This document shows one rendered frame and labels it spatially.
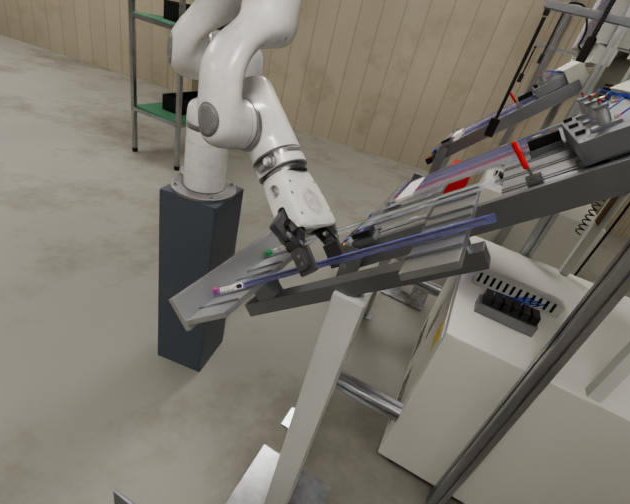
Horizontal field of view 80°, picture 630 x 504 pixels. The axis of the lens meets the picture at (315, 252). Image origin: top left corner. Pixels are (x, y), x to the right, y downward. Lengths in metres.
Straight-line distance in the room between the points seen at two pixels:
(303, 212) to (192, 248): 0.69
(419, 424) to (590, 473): 0.42
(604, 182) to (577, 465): 0.72
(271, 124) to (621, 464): 1.11
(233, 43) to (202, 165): 0.57
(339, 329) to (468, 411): 0.58
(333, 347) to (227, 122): 0.44
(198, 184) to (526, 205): 0.82
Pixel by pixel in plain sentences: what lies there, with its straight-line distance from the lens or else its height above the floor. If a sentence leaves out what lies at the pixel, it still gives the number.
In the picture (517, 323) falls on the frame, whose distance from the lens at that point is 1.18.
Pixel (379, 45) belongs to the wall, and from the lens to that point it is 4.53.
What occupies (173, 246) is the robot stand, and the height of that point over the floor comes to 0.52.
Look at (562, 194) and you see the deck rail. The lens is 0.88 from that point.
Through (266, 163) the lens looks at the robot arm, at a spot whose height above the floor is 1.01.
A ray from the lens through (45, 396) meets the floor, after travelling 1.56.
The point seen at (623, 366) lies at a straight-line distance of 1.08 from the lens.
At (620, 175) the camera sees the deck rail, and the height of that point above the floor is 1.10.
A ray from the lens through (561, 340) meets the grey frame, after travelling 0.97.
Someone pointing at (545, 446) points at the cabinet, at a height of 0.43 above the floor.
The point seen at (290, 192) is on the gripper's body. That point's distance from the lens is 0.56.
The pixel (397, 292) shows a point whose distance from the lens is 2.20.
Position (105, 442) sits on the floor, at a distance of 1.42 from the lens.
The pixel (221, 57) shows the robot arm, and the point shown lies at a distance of 0.58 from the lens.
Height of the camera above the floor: 1.21
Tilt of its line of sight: 31 degrees down
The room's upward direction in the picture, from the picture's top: 15 degrees clockwise
